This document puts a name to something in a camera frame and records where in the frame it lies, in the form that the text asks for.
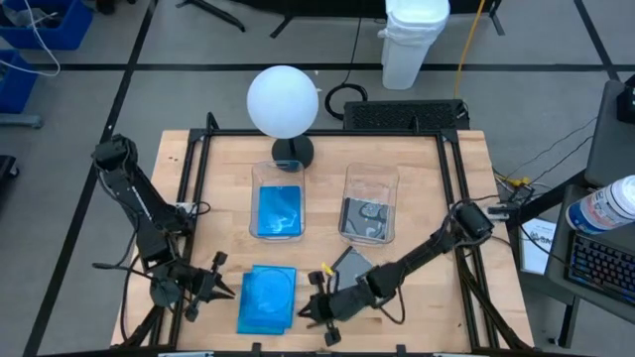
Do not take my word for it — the black stand leg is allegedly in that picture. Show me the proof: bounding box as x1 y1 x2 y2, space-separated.
176 0 248 34
487 0 507 38
269 14 300 41

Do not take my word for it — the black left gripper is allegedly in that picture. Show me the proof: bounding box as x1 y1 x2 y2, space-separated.
182 250 237 323

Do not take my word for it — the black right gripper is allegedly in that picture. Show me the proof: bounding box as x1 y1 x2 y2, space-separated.
297 270 374 347

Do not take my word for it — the white floor cable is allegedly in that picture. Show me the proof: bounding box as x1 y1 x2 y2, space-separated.
0 0 63 78

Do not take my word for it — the black aluminium table frame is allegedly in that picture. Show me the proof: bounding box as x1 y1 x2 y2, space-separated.
111 112 535 356

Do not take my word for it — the black desk device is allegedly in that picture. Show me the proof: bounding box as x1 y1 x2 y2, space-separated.
616 73 635 125

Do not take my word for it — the blue storage crate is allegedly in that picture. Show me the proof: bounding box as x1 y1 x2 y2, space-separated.
0 0 94 52
0 49 41 115

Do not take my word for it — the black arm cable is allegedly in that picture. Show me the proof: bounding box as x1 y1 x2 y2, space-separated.
120 237 150 344
376 290 407 327

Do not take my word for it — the grey metal floor bar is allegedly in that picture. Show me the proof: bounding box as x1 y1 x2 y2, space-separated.
0 113 45 131

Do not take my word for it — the yellow cable plug end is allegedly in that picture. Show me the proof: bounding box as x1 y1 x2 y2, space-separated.
494 172 535 190

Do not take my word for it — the white globe lamp black base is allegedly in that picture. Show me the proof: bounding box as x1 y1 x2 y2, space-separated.
246 64 320 173

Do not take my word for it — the white trash bin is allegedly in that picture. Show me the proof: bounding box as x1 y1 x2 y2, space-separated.
377 0 451 92

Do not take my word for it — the black perforated computer case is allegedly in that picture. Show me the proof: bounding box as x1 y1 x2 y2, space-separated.
342 98 471 133

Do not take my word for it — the white printed paper sheet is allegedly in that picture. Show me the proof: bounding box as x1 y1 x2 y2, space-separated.
518 216 560 277

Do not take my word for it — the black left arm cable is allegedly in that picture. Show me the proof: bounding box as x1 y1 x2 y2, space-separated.
120 237 150 344

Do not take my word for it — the black backlit keyboard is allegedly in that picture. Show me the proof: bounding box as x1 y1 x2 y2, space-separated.
565 236 635 307

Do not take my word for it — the white wipes canister blue label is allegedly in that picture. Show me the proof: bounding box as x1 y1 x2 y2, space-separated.
565 174 635 236

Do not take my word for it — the dark computer desk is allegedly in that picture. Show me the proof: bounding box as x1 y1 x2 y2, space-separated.
515 182 635 348

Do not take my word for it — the black coiled floor cable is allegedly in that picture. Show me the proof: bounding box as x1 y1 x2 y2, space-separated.
323 17 370 122

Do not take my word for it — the clear plastic bin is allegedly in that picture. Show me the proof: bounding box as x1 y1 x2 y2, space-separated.
338 162 401 247
249 159 308 243

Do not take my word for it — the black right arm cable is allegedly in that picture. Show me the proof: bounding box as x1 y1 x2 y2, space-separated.
376 290 407 327

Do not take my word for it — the grey side table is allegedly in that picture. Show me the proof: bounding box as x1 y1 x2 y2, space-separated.
583 78 635 188

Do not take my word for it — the clear black jewel case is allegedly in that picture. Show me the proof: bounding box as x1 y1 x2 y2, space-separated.
340 196 392 243
329 245 375 295

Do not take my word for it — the yellow hanging cable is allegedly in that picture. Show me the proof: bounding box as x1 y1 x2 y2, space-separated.
452 0 487 100

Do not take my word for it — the black floor equipment base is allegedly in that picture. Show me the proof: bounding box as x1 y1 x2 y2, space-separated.
0 155 21 199

